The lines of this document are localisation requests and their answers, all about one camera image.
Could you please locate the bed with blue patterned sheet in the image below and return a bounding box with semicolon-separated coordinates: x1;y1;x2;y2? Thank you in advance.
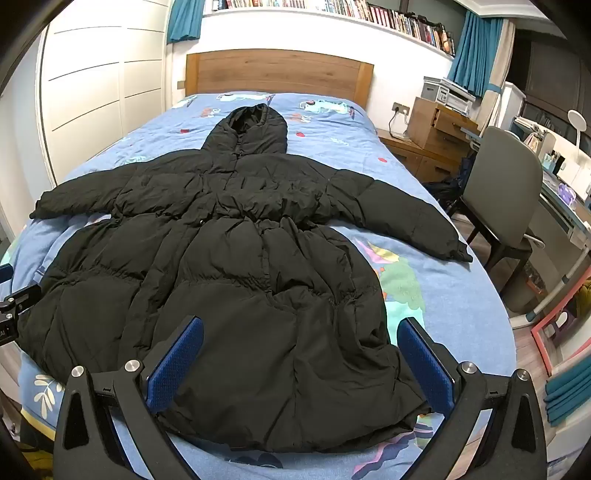
0;92;518;480

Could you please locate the black power cable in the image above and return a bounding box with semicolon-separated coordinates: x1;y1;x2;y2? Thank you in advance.
388;111;410;139

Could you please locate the grey chair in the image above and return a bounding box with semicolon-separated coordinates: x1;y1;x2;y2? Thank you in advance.
450;126;546;278

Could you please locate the wooden headboard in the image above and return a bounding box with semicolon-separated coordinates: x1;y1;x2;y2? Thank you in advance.
185;49;375;109

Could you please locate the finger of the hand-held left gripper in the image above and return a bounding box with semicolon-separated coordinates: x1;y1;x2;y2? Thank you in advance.
0;284;40;319

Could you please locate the teal folded cloth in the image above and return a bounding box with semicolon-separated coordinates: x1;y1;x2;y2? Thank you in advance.
545;364;591;426

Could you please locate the short teal curtain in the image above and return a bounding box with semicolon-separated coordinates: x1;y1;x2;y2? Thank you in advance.
167;0;204;44

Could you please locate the pink frame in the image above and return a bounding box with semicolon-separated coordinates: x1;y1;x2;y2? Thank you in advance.
531;300;591;376

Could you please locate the wooden nightstand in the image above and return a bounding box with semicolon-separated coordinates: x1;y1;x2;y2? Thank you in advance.
376;128;467;184

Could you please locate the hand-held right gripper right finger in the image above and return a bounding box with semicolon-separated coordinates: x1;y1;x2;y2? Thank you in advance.
397;317;548;480

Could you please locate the beige curtain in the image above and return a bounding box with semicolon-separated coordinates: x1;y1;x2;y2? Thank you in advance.
480;18;516;130

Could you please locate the row of books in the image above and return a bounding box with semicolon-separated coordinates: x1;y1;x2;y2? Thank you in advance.
212;0;456;57

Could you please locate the long teal curtain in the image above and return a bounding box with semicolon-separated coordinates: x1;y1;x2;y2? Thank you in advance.
448;9;491;97

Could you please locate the black hooded puffer coat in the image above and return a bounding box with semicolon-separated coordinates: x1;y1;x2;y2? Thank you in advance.
28;104;474;453

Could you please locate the dark bag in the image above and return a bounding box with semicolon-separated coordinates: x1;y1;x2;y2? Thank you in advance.
422;178;463;207

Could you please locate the white desk lamp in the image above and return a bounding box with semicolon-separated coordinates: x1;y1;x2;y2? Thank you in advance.
567;110;590;160

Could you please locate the white desk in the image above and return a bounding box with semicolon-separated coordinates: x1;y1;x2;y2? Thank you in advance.
466;127;591;326

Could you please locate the grey bin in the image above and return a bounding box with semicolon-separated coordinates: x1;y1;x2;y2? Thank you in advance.
501;265;541;315

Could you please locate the white wardrobe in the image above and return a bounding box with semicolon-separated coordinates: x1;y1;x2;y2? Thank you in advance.
37;0;185;185

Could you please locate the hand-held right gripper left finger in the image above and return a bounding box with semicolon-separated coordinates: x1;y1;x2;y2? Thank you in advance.
54;316;205;480

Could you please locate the white printer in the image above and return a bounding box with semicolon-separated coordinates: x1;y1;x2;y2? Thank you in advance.
422;76;476;116

